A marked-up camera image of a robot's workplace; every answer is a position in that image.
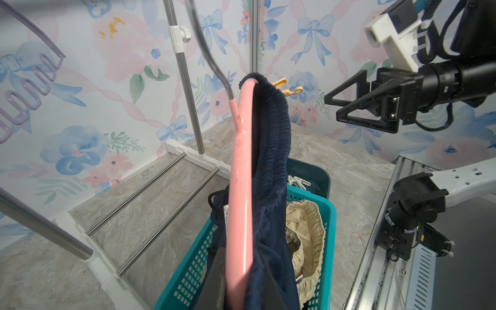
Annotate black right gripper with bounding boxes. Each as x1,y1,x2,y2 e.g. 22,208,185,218
324,67,424,134

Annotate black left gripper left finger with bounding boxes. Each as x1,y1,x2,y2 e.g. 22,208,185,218
197,247,226,310

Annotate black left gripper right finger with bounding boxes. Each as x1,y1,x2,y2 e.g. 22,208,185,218
259,251,287,310

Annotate navy blue shorts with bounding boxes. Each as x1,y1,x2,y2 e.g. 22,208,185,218
207,72,301,310

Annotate beige shorts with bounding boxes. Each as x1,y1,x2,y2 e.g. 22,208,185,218
285,200,326,309

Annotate white clothespin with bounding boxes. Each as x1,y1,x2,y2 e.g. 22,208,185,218
288,175,311,191

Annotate pink clothes hanger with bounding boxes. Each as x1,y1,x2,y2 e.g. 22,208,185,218
183,0,260,310

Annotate lilac clothes hanger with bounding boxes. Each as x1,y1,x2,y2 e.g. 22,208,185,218
1,1,65,143

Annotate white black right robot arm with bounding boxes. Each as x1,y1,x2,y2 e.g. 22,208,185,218
324,1,495,261

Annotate teal perforated plastic basket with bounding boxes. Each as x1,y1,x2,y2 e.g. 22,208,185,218
154,185,337,309

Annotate dark teal plastic bin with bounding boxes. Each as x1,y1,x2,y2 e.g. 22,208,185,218
287,158,331,199

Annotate white metal clothes rack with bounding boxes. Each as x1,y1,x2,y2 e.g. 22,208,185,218
0,0,264,310

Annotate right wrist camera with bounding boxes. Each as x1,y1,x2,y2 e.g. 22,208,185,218
364,0,422,72

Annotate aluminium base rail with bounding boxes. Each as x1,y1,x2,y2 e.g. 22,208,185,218
342,154,496,310

